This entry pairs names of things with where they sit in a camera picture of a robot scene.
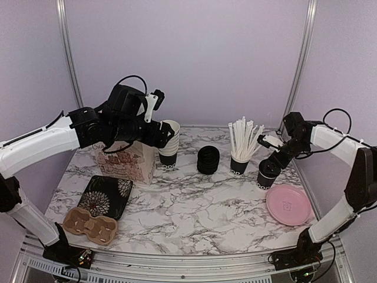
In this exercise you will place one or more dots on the right aluminium frame post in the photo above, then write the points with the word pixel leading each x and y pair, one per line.
pixel 303 54

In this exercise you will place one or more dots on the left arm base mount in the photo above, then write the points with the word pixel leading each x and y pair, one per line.
pixel 63 252

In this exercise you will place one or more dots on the black takeout coffee cup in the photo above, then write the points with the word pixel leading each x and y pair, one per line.
pixel 264 183

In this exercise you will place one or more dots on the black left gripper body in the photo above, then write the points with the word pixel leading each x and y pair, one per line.
pixel 151 137

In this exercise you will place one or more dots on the black floral tray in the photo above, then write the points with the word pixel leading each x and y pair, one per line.
pixel 106 196

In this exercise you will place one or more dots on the black cup holding straws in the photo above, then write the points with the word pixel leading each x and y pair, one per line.
pixel 238 167

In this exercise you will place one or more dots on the stack of black lids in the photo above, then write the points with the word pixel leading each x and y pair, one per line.
pixel 208 158

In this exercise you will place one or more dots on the aluminium frame post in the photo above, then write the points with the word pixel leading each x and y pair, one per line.
pixel 303 54
pixel 69 58

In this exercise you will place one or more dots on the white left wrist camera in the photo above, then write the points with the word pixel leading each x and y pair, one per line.
pixel 154 101

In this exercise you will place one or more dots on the aluminium table edge rail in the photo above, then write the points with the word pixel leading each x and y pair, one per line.
pixel 112 266

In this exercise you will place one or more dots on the white paper takeout bag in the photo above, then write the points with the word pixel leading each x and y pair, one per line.
pixel 136 163

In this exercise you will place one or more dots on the brown cardboard cup carrier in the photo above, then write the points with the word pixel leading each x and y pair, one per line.
pixel 100 229

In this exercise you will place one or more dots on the left aluminium frame post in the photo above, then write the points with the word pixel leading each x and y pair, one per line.
pixel 69 58

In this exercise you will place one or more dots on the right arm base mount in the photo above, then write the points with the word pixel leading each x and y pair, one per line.
pixel 305 252

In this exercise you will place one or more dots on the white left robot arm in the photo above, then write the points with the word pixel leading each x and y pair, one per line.
pixel 125 116

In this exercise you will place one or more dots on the stack of paper cups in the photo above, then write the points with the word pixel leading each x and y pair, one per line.
pixel 168 154

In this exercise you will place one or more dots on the black coffee cup lid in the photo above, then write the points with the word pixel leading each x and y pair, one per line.
pixel 268 169

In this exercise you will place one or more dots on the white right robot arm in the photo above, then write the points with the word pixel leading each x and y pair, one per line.
pixel 339 160

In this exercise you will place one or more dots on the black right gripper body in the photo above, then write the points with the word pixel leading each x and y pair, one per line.
pixel 284 161

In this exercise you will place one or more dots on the pink plastic plate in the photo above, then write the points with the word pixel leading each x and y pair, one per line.
pixel 288 205

